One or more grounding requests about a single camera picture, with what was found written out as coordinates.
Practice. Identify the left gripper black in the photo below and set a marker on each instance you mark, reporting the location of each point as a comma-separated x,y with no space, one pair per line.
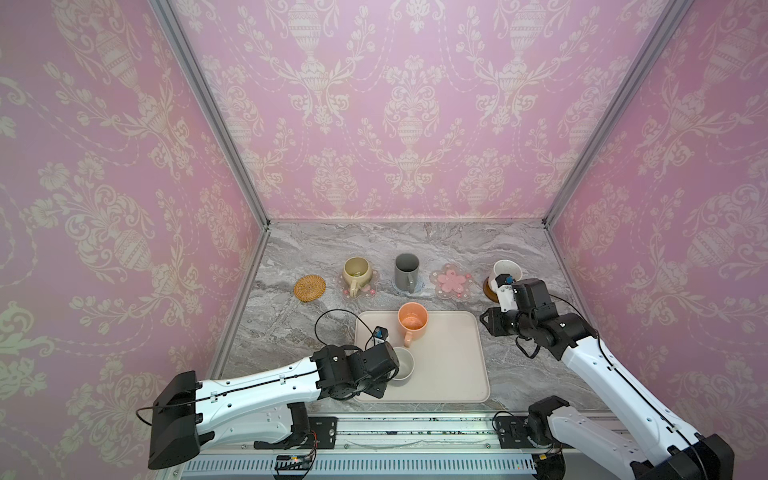
380,390

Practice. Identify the brown wooden coaster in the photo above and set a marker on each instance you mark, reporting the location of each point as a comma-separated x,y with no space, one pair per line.
488,292

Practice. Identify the white mug purple handle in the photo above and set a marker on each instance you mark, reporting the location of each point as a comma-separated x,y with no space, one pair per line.
406,365

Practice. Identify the pink flower coaster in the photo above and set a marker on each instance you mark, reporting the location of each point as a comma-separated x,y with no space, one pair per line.
367,291
452,283

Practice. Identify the orange pink mug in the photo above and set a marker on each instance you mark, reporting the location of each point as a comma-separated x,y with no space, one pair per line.
413,319

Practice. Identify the yellow-green mug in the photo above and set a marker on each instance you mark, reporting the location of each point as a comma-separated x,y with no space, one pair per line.
357,274

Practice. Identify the woven tan coaster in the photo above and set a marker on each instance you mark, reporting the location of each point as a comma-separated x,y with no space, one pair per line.
309,288

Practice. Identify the dark grey mug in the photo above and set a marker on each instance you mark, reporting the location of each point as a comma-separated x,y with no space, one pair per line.
407,262

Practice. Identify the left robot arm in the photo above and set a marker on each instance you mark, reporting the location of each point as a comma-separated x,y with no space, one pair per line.
267,408

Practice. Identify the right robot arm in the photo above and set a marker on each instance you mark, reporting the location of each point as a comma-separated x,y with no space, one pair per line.
660,444

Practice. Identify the blue grey round coaster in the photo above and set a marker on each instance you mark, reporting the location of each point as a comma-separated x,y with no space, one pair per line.
420,287

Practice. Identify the beige serving tray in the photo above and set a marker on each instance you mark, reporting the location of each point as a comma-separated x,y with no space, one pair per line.
449,364

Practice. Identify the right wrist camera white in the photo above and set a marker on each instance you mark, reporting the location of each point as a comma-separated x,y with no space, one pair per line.
505,292

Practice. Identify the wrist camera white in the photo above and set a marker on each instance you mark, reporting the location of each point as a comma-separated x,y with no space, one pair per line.
505,292
380,335

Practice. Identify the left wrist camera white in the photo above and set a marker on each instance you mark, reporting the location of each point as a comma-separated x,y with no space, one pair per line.
380,335

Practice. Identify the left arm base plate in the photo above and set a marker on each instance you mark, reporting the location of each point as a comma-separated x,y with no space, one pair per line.
319,432

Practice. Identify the aluminium front rail frame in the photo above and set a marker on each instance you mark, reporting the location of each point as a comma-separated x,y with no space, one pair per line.
437,445

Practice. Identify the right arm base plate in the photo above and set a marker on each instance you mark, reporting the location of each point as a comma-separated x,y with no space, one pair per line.
511,431

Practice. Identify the right corner aluminium post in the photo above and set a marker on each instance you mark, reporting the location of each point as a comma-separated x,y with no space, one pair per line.
660,35

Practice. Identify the corner aluminium post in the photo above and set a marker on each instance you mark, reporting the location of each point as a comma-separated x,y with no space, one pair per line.
200,89
660,35

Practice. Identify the left corner aluminium post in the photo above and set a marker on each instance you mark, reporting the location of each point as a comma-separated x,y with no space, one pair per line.
200,89

